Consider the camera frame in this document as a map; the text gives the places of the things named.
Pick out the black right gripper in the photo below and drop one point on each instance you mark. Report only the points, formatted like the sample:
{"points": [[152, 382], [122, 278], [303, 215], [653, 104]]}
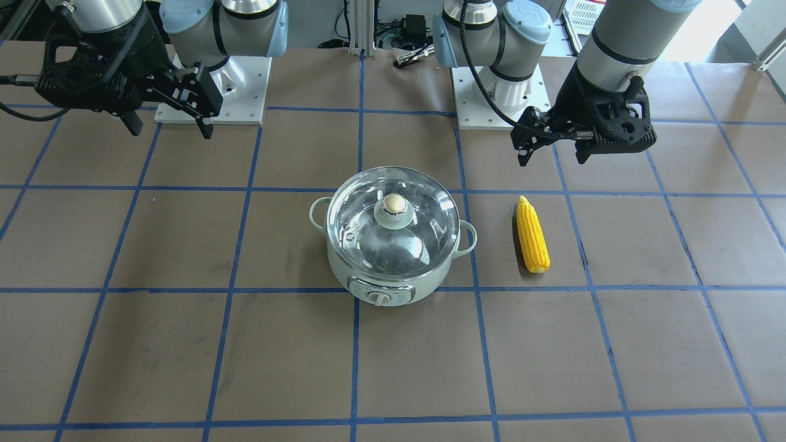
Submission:
{"points": [[149, 60]]}

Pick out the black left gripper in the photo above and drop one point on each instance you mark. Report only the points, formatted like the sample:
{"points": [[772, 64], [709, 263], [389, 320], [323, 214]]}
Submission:
{"points": [[570, 98]]}

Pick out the yellow corn cob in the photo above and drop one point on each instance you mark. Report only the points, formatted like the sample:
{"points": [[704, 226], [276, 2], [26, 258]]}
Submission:
{"points": [[531, 239]]}

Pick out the glass pot lid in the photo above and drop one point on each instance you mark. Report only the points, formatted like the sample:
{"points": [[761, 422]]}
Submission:
{"points": [[392, 223]]}

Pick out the pale green electric pot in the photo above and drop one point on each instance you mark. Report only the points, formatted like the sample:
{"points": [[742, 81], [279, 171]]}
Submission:
{"points": [[389, 293]]}

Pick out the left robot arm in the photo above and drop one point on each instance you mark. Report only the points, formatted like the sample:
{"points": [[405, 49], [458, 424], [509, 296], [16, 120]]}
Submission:
{"points": [[628, 37]]}

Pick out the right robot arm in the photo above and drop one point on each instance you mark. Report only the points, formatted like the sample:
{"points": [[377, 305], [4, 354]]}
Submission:
{"points": [[204, 63]]}

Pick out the white plastic basket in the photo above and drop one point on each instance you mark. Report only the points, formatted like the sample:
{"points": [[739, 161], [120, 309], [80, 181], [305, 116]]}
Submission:
{"points": [[584, 14]]}

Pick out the black power adapter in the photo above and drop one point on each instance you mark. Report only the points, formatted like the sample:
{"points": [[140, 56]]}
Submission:
{"points": [[413, 27]]}

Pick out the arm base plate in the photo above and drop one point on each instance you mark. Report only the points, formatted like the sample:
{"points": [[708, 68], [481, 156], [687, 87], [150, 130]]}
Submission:
{"points": [[243, 83], [473, 110]]}

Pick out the aluminium frame post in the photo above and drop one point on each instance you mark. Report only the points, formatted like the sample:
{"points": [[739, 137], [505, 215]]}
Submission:
{"points": [[362, 28]]}

